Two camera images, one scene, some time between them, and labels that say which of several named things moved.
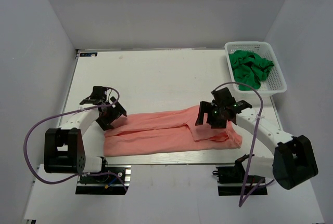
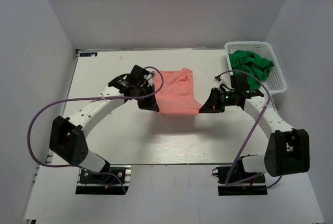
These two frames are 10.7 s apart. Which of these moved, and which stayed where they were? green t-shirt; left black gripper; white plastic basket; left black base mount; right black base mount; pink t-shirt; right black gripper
Moved: pink t-shirt; right black gripper; left black gripper
Stayed: green t-shirt; left black base mount; white plastic basket; right black base mount
